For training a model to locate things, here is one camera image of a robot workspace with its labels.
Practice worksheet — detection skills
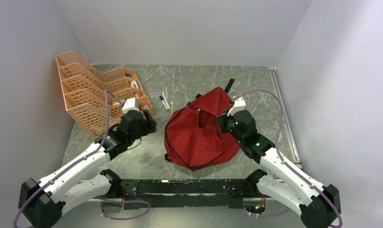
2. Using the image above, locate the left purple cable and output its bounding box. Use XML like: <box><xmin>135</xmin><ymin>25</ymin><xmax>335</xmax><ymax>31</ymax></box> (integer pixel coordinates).
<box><xmin>12</xmin><ymin>89</ymin><xmax>151</xmax><ymax>228</ymax></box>

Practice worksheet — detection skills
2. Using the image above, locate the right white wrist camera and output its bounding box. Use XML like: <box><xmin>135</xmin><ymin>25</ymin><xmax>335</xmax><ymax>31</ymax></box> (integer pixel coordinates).
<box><xmin>227</xmin><ymin>96</ymin><xmax>246</xmax><ymax>116</ymax></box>

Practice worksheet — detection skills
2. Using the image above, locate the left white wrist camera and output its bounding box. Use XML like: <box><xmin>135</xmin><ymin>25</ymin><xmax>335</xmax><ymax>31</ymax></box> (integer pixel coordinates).
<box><xmin>121</xmin><ymin>97</ymin><xmax>139</xmax><ymax>114</ymax></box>

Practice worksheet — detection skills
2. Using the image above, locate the white pencil stick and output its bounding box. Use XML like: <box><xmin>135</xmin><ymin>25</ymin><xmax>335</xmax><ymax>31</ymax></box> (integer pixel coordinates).
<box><xmin>161</xmin><ymin>92</ymin><xmax>170</xmax><ymax>110</ymax></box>

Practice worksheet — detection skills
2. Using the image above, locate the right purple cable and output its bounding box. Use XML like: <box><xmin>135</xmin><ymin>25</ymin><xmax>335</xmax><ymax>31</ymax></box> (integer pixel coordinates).
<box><xmin>230</xmin><ymin>89</ymin><xmax>343</xmax><ymax>228</ymax></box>

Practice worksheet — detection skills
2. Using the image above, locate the purple cable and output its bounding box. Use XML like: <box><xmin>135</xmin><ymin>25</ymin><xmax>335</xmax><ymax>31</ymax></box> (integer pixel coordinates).
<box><xmin>12</xmin><ymin>89</ymin><xmax>151</xmax><ymax>228</ymax></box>
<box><xmin>230</xmin><ymin>89</ymin><xmax>343</xmax><ymax>228</ymax></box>

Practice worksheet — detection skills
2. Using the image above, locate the blue white whiteboard marker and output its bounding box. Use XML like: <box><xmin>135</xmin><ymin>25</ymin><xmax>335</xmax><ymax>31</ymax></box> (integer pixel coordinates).
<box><xmin>159</xmin><ymin>95</ymin><xmax>169</xmax><ymax>111</ymax></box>

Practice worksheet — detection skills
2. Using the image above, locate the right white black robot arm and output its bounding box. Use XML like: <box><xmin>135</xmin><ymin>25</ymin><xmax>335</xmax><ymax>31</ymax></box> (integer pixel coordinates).
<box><xmin>216</xmin><ymin>110</ymin><xmax>342</xmax><ymax>228</ymax></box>

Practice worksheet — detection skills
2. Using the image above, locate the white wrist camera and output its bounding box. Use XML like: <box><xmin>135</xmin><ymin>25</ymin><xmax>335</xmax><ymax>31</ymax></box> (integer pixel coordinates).
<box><xmin>121</xmin><ymin>97</ymin><xmax>139</xmax><ymax>114</ymax></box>
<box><xmin>227</xmin><ymin>96</ymin><xmax>246</xmax><ymax>116</ymax></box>

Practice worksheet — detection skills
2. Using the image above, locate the orange plastic file organizer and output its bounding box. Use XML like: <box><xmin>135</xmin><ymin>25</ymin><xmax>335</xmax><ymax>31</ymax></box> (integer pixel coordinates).
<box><xmin>56</xmin><ymin>51</ymin><xmax>153</xmax><ymax>139</ymax></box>

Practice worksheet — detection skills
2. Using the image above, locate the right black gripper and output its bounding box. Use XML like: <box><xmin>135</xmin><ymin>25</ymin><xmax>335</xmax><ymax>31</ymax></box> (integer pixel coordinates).
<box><xmin>215</xmin><ymin>107</ymin><xmax>245</xmax><ymax>144</ymax></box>

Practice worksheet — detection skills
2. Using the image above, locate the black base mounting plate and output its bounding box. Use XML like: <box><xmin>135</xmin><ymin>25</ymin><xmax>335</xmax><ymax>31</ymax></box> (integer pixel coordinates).
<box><xmin>103</xmin><ymin>179</ymin><xmax>262</xmax><ymax>210</ymax></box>

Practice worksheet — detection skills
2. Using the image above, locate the aluminium frame rail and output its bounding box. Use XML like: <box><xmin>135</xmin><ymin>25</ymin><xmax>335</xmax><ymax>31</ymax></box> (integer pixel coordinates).
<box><xmin>34</xmin><ymin>179</ymin><xmax>327</xmax><ymax>228</ymax></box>

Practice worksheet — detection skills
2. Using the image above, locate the red backpack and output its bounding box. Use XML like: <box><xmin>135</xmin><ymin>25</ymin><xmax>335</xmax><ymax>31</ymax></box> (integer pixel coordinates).
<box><xmin>164</xmin><ymin>78</ymin><xmax>240</xmax><ymax>171</ymax></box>

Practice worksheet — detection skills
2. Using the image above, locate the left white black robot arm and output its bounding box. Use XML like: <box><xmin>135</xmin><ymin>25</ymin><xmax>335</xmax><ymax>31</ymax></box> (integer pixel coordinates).
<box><xmin>13</xmin><ymin>110</ymin><xmax>156</xmax><ymax>228</ymax></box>

